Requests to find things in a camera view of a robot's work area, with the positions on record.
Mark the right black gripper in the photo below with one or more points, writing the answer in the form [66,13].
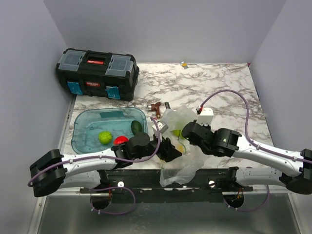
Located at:
[206,127]

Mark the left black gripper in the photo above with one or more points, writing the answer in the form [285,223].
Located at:
[167,151]

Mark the translucent white plastic bag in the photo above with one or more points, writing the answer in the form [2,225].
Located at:
[182,169]

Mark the green fake fruit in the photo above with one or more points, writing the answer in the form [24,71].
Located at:
[176,133]
[105,137]

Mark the dark green fake avocado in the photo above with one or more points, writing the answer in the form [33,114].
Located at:
[136,127]

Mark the red fake fruit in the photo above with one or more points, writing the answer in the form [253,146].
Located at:
[120,140]

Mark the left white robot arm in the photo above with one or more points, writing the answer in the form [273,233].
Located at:
[49,172]

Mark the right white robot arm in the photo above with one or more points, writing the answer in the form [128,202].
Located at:
[291,169]

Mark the black screwdriver bit holder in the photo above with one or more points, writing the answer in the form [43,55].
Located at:
[167,105]

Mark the small yellow blue object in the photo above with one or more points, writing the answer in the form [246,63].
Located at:
[184,65]

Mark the teal transparent plastic tray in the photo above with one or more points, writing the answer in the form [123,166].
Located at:
[117,121]

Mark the black plastic toolbox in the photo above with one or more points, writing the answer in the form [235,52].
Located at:
[91,73]

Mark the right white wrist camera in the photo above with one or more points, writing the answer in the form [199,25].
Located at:
[204,116]

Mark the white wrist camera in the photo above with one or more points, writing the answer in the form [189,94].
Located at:
[160,127]
[204,116]

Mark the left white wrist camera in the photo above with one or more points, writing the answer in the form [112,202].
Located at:
[160,127]

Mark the black metal base rail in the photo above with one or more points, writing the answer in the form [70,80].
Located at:
[208,185]

